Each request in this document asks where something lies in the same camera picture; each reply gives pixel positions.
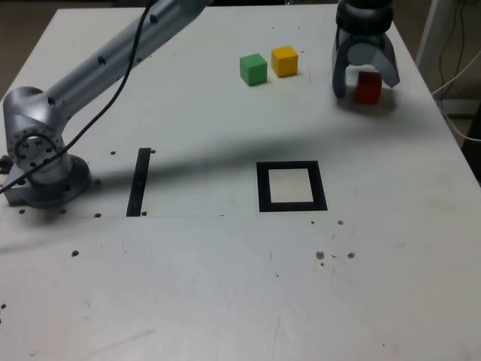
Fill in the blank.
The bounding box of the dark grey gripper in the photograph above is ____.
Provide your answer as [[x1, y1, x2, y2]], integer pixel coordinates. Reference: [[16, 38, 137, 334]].
[[331, 31, 401, 99]]

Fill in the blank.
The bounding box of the red cube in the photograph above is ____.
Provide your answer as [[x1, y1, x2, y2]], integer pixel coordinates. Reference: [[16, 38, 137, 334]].
[[355, 70, 383, 105]]

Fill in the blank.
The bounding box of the yellow cube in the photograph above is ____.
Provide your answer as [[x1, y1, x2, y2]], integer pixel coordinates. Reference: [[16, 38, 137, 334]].
[[271, 45, 300, 79]]

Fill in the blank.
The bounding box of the green cube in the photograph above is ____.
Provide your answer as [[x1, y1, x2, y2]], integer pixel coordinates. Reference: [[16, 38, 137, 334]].
[[239, 53, 268, 87]]

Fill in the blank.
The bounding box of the black tape square outline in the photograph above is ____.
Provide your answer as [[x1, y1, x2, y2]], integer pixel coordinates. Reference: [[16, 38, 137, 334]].
[[256, 160, 328, 214]]

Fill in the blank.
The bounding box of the black tape strip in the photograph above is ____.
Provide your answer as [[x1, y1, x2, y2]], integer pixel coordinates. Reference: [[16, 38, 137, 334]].
[[126, 147, 152, 218]]

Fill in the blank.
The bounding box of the white frame leg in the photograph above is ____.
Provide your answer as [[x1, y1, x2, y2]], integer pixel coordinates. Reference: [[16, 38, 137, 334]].
[[414, 0, 441, 78]]

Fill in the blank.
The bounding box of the white background cable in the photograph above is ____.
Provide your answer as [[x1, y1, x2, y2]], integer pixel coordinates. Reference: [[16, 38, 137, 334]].
[[431, 48, 481, 142]]

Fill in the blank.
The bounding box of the black background cable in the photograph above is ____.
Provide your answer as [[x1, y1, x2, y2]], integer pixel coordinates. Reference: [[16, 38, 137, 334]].
[[437, 0, 475, 99]]

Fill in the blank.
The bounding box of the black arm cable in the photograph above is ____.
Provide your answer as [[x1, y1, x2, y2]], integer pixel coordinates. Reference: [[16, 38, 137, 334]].
[[0, 0, 155, 195]]

